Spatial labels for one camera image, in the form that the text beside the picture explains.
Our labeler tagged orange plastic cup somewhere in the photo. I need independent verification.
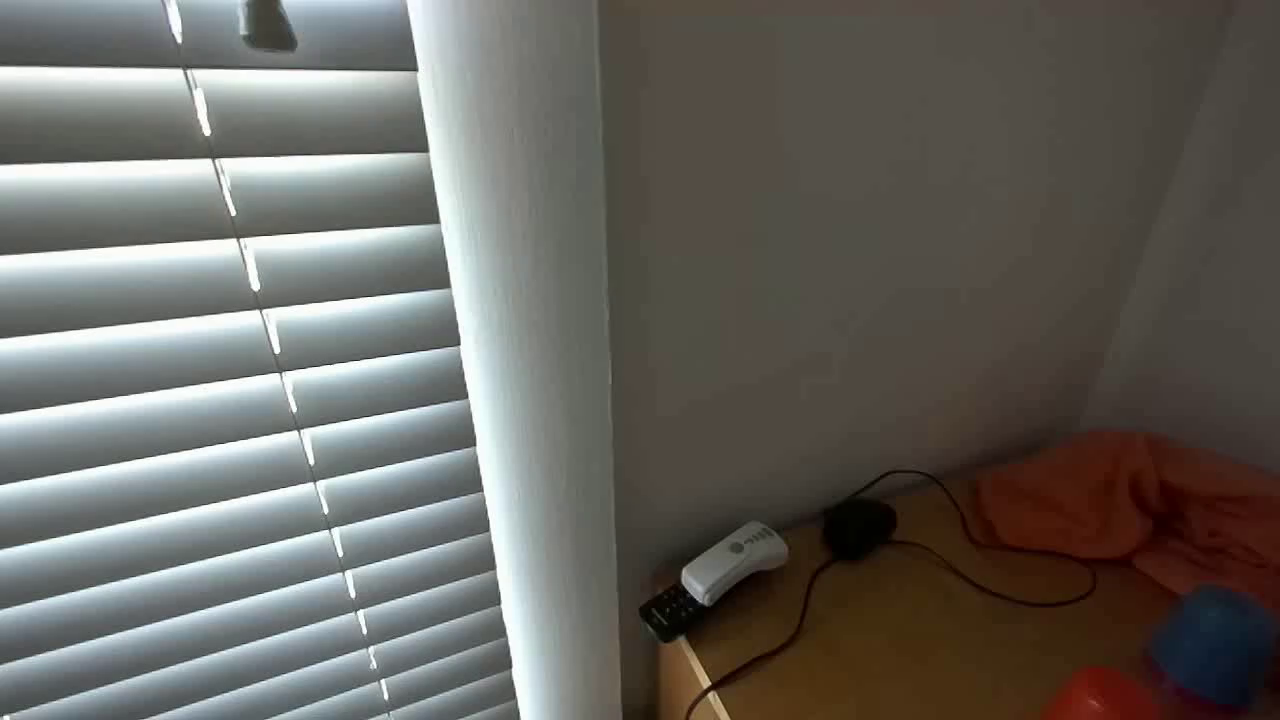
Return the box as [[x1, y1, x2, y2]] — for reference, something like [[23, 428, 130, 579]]
[[1040, 662, 1182, 720]]

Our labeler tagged black remote control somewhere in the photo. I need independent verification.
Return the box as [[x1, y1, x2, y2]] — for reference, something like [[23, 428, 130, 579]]
[[638, 582, 713, 642]]

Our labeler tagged blue plastic cup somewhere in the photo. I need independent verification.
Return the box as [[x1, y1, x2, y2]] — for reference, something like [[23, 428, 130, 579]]
[[1146, 582, 1280, 710]]

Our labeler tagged white slatted window blind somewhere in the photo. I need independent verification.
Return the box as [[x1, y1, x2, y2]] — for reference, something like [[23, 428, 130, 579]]
[[0, 0, 526, 720]]

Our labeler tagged looped black cable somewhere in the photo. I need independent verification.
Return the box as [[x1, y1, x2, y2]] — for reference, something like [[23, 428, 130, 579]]
[[844, 464, 1102, 613]]

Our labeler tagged thin black cable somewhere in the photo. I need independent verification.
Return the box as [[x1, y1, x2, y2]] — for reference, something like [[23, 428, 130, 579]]
[[681, 546, 844, 720]]

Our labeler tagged white handheld remote device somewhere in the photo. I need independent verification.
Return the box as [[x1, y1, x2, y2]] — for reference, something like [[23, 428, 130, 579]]
[[676, 516, 791, 608]]

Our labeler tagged orange cloth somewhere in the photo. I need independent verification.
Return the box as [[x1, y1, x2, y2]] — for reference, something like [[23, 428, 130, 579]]
[[971, 428, 1280, 614]]

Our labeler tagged black round puck device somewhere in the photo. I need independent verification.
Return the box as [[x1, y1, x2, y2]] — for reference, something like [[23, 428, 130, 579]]
[[819, 496, 900, 564]]

